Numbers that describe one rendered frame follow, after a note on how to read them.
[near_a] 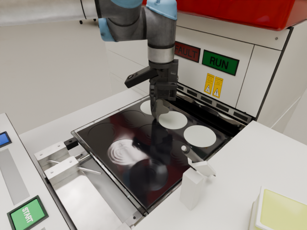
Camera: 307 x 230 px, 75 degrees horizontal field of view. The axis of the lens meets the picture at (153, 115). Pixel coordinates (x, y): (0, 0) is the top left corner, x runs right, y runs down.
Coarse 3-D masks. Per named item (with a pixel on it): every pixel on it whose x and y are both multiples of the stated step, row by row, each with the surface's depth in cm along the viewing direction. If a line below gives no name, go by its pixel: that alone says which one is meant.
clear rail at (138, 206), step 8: (80, 144) 60; (88, 152) 58; (96, 160) 55; (104, 168) 53; (112, 176) 51; (120, 184) 49; (128, 192) 47; (136, 200) 46; (136, 208) 45; (144, 208) 44
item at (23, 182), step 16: (0, 128) 57; (16, 144) 52; (0, 160) 48; (16, 160) 48; (0, 176) 44; (16, 176) 44; (32, 176) 44; (0, 192) 41; (16, 192) 41; (32, 192) 41; (48, 192) 41; (0, 208) 38; (48, 208) 38; (0, 224) 36; (48, 224) 36; (64, 224) 36
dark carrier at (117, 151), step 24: (120, 120) 69; (144, 120) 69; (192, 120) 69; (96, 144) 60; (120, 144) 60; (144, 144) 60; (168, 144) 60; (216, 144) 60; (120, 168) 53; (144, 168) 53; (168, 168) 53; (192, 168) 54; (144, 192) 48
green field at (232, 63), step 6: (204, 54) 62; (210, 54) 60; (204, 60) 63; (210, 60) 61; (216, 60) 60; (222, 60) 58; (228, 60) 57; (234, 60) 56; (216, 66) 61; (222, 66) 59; (228, 66) 58; (234, 66) 56; (228, 72) 58; (234, 72) 57
